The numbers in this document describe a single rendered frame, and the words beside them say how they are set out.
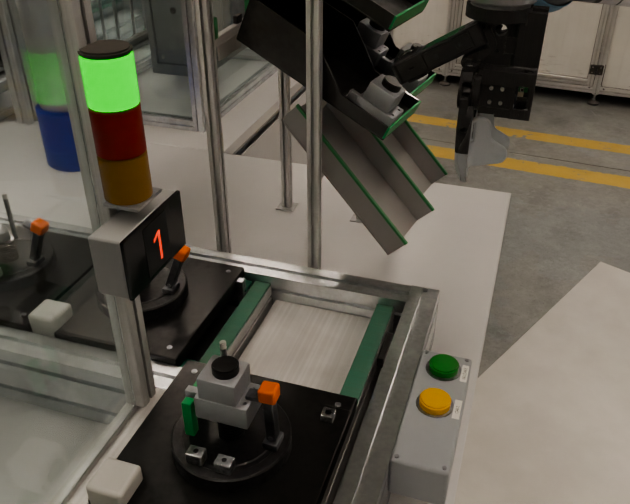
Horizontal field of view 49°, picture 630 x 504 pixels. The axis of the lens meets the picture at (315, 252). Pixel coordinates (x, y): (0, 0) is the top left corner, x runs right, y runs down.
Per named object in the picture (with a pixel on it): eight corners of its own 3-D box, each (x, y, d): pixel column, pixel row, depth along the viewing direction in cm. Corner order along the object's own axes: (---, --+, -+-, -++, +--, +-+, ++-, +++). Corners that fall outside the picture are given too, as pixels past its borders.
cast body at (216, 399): (262, 403, 79) (260, 357, 76) (247, 430, 76) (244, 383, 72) (196, 387, 82) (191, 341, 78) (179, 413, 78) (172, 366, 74)
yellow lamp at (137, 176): (161, 187, 74) (156, 145, 71) (137, 209, 70) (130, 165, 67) (120, 181, 75) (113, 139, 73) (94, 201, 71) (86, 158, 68)
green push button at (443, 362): (459, 367, 95) (461, 356, 94) (455, 386, 92) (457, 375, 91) (430, 361, 96) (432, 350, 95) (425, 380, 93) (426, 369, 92)
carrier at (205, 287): (245, 277, 114) (240, 211, 108) (177, 370, 95) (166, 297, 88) (117, 253, 121) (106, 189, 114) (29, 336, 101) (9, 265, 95)
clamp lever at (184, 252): (179, 284, 105) (191, 247, 100) (173, 291, 103) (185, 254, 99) (158, 273, 105) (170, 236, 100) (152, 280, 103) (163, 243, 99)
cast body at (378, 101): (395, 125, 107) (416, 88, 102) (384, 135, 104) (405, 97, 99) (352, 95, 108) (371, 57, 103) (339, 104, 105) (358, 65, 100)
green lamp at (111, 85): (149, 97, 68) (143, 48, 66) (122, 115, 64) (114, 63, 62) (105, 92, 70) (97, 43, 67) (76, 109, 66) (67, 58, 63)
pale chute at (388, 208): (416, 220, 123) (434, 209, 120) (387, 255, 113) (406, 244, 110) (318, 95, 120) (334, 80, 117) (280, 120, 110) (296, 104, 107)
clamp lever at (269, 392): (284, 432, 79) (280, 382, 75) (278, 444, 77) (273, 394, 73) (255, 425, 80) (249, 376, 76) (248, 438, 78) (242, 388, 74)
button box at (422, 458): (467, 390, 99) (472, 357, 96) (444, 508, 82) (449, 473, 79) (419, 379, 101) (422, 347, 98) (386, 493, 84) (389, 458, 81)
